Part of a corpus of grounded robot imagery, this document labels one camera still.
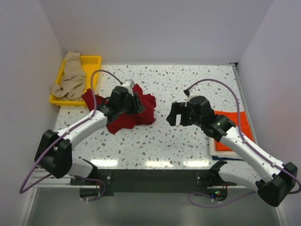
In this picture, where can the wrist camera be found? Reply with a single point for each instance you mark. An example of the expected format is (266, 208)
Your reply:
(190, 93)
(129, 84)

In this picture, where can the white folded t shirt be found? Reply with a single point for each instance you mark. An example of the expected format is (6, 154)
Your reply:
(214, 152)

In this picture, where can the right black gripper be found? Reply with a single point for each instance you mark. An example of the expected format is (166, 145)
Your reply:
(178, 108)

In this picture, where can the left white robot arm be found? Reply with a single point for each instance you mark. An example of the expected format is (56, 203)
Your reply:
(54, 153)

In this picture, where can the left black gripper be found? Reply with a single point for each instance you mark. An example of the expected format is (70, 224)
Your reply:
(137, 106)

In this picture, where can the dark red t shirt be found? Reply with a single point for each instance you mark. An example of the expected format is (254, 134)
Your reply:
(124, 121)

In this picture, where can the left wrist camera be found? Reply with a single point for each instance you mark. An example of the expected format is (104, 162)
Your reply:
(129, 84)

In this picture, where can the beige crumpled t shirt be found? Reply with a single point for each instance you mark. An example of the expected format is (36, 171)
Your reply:
(73, 81)

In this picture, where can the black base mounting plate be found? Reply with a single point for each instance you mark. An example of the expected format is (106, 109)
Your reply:
(113, 181)

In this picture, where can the aluminium frame rail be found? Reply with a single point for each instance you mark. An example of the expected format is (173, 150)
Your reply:
(49, 182)

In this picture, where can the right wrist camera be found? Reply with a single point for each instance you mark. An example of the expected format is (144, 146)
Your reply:
(190, 93)

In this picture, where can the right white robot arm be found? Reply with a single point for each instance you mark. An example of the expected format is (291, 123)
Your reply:
(271, 179)

